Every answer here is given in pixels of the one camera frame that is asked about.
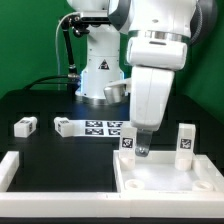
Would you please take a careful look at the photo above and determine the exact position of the white square tabletop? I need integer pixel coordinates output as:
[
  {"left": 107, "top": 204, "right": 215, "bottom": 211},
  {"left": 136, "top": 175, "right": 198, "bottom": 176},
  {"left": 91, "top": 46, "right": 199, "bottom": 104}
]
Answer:
[{"left": 113, "top": 151, "right": 224, "bottom": 193}]

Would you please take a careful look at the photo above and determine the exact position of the black cable bundle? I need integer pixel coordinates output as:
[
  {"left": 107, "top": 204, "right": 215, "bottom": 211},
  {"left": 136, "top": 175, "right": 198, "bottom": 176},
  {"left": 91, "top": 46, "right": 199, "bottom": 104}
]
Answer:
[{"left": 23, "top": 19, "right": 83, "bottom": 92}]

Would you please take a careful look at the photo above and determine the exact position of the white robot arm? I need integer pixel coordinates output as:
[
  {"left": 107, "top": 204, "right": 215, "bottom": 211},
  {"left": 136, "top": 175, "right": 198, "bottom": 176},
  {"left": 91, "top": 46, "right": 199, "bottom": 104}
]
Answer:
[{"left": 67, "top": 0, "right": 217, "bottom": 159}]

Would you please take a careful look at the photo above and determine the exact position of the white U-shaped fence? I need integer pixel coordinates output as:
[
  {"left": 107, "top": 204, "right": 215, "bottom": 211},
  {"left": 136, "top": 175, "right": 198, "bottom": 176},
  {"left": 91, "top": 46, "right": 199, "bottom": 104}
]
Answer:
[{"left": 0, "top": 151, "right": 224, "bottom": 218}]

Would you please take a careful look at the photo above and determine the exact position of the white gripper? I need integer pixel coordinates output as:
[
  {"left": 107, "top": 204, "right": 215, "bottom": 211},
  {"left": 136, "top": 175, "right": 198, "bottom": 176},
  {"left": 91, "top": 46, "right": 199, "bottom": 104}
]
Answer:
[{"left": 104, "top": 37, "right": 187, "bottom": 157}]

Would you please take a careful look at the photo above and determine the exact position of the white fiducial tag sheet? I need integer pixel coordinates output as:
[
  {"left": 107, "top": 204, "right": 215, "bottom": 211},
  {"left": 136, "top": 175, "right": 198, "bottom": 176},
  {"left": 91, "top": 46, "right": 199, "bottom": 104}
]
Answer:
[{"left": 71, "top": 120, "right": 124, "bottom": 137}]

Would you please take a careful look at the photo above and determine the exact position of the camera on black mount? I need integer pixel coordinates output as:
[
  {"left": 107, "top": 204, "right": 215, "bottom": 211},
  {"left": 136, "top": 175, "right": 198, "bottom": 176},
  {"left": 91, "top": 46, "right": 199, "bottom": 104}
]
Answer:
[{"left": 61, "top": 10, "right": 111, "bottom": 38}]

